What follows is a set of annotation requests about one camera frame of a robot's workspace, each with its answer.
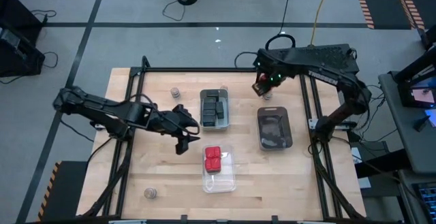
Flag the black keyboard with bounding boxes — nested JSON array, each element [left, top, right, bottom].
[[411, 181, 436, 224]]

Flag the black monitor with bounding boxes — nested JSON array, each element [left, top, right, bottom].
[[394, 25, 436, 110]]

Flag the black metal table frame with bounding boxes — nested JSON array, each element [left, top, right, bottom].
[[76, 55, 367, 222]]

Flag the white plastic bin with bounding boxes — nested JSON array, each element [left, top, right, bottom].
[[199, 88, 230, 132]]

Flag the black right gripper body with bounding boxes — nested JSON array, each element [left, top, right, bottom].
[[253, 54, 287, 89]]

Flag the grey desk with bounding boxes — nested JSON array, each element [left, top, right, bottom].
[[377, 69, 436, 174], [397, 168, 436, 224]]

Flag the black equipment box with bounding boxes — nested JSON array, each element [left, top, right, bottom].
[[349, 140, 411, 180]]

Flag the clear plastic bin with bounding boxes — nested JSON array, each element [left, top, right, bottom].
[[201, 144, 237, 194]]

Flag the red-lidded smoked paprika tin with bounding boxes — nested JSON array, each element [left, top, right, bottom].
[[204, 158, 222, 174], [251, 73, 272, 98], [204, 146, 222, 161]]

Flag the black equipment rack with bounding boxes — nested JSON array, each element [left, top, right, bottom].
[[0, 0, 47, 78]]

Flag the black yellow-striped floor mat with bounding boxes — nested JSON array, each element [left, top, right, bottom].
[[36, 160, 90, 222]]

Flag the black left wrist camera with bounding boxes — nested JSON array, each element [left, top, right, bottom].
[[171, 103, 193, 123]]

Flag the black looped floor cable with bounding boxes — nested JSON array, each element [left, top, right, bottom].
[[264, 0, 298, 52]]

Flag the dark translucent plastic bin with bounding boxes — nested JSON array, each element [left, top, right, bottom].
[[256, 106, 294, 152]]

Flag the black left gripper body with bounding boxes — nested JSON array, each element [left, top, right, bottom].
[[147, 109, 192, 140]]

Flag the yellow floor cable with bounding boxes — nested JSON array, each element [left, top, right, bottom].
[[311, 0, 334, 45]]

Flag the black desk gadget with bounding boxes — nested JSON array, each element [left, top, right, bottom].
[[413, 114, 433, 132]]

